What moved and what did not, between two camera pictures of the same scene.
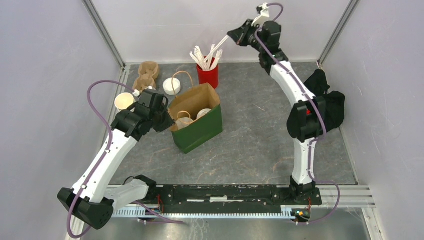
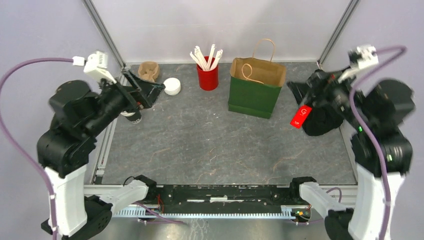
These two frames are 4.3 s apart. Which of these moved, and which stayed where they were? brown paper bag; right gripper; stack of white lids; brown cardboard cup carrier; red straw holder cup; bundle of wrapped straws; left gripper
Moved: brown paper bag; left gripper; right gripper
Stayed: bundle of wrapped straws; brown cardboard cup carrier; stack of white lids; red straw holder cup
